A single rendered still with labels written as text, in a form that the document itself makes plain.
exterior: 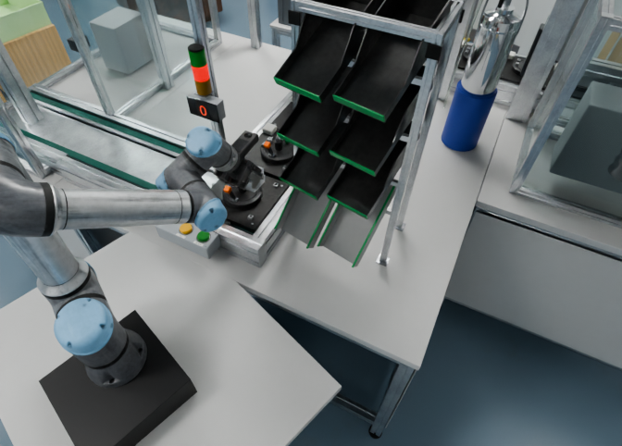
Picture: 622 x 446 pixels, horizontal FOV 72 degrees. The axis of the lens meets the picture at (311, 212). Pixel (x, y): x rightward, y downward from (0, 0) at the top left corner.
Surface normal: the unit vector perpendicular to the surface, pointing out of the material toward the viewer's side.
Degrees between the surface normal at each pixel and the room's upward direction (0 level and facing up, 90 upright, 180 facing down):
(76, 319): 7
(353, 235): 45
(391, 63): 25
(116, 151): 0
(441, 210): 0
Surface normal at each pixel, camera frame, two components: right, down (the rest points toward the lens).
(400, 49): -0.24, -0.34
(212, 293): 0.01, -0.65
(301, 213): -0.41, -0.04
